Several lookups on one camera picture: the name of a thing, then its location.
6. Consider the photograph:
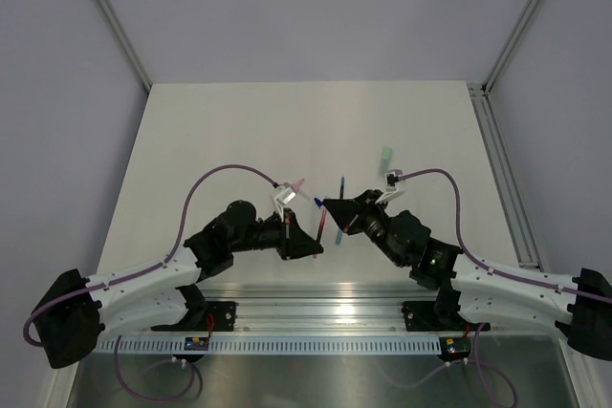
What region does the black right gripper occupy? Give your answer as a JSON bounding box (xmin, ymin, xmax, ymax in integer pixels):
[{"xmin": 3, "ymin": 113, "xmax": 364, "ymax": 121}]
[{"xmin": 322, "ymin": 192, "xmax": 404, "ymax": 268}]

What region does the right aluminium frame post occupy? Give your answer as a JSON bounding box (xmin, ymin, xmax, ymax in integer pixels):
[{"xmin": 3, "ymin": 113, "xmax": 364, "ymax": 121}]
[{"xmin": 482, "ymin": 0, "xmax": 545, "ymax": 97}]

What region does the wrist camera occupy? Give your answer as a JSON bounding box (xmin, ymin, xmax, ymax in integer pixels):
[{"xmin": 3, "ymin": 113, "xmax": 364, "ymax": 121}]
[
  {"xmin": 272, "ymin": 183, "xmax": 297, "ymax": 217},
  {"xmin": 377, "ymin": 169, "xmax": 405, "ymax": 204}
]

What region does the left aluminium frame post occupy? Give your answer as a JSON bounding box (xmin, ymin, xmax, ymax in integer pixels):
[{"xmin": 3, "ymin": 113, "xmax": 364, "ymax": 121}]
[{"xmin": 92, "ymin": 0, "xmax": 153, "ymax": 94}]

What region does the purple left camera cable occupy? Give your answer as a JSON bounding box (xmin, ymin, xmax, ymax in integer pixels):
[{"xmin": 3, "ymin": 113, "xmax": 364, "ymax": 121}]
[{"xmin": 23, "ymin": 164, "xmax": 281, "ymax": 347}]

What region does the dark blue gel pen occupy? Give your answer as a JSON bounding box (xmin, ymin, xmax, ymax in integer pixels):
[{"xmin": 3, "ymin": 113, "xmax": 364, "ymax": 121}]
[{"xmin": 339, "ymin": 176, "xmax": 345, "ymax": 200}]

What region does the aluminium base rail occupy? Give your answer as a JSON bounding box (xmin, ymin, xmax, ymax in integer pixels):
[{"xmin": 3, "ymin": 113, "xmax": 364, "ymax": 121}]
[{"xmin": 92, "ymin": 272, "xmax": 581, "ymax": 336}]

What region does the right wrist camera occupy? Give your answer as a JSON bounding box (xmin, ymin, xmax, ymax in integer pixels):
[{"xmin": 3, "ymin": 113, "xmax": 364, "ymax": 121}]
[{"xmin": 377, "ymin": 169, "xmax": 405, "ymax": 204}]

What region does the right side aluminium rail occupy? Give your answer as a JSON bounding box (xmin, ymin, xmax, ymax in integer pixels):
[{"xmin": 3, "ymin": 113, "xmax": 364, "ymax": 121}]
[{"xmin": 467, "ymin": 83, "xmax": 542, "ymax": 269}]

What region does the light blue pen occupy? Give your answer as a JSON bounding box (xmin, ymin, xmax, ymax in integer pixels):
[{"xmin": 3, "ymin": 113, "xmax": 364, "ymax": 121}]
[{"xmin": 335, "ymin": 229, "xmax": 344, "ymax": 246}]

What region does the white slotted cable duct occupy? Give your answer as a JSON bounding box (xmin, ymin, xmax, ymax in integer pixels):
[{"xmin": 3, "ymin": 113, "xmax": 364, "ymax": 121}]
[{"xmin": 95, "ymin": 335, "xmax": 441, "ymax": 355}]

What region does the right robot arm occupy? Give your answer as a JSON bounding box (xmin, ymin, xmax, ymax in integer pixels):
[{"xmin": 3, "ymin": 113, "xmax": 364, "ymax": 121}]
[{"xmin": 322, "ymin": 190, "xmax": 611, "ymax": 361}]

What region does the right controller board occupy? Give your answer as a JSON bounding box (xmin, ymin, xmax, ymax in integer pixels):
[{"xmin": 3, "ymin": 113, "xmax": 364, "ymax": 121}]
[{"xmin": 439, "ymin": 336, "xmax": 471, "ymax": 362}]

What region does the green highlighter pen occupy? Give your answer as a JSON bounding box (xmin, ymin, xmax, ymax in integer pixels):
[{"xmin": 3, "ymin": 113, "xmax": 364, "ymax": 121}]
[{"xmin": 379, "ymin": 146, "xmax": 393, "ymax": 177}]

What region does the aluminium frame post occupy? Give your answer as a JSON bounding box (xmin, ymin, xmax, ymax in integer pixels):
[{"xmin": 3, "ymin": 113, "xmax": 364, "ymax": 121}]
[
  {"xmin": 482, "ymin": 0, "xmax": 545, "ymax": 97},
  {"xmin": 92, "ymin": 0, "xmax": 153, "ymax": 94}
]

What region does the pink translucent highlighter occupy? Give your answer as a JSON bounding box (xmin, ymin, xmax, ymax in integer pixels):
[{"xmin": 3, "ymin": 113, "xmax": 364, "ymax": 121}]
[{"xmin": 291, "ymin": 179, "xmax": 305, "ymax": 191}]

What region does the left controller board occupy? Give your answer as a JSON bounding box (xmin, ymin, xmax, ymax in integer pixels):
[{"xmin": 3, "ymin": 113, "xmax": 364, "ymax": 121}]
[{"xmin": 184, "ymin": 336, "xmax": 209, "ymax": 352}]

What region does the red gel pen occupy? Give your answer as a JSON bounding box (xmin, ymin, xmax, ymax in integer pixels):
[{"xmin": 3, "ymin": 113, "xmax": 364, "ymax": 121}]
[{"xmin": 316, "ymin": 206, "xmax": 327, "ymax": 247}]

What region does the controller board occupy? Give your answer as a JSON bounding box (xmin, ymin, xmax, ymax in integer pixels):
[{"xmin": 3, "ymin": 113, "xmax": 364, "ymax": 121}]
[
  {"xmin": 439, "ymin": 336, "xmax": 471, "ymax": 362},
  {"xmin": 184, "ymin": 336, "xmax": 209, "ymax": 352}
]

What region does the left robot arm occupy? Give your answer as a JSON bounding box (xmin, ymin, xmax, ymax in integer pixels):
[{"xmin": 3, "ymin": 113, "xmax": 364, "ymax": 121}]
[{"xmin": 30, "ymin": 201, "xmax": 323, "ymax": 369}]

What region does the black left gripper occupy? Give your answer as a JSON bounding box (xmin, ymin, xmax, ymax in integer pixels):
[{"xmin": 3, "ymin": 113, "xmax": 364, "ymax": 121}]
[{"xmin": 230, "ymin": 205, "xmax": 322, "ymax": 258}]

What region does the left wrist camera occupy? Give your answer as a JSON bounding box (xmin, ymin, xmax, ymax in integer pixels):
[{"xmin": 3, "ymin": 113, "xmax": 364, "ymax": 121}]
[{"xmin": 272, "ymin": 183, "xmax": 297, "ymax": 217}]

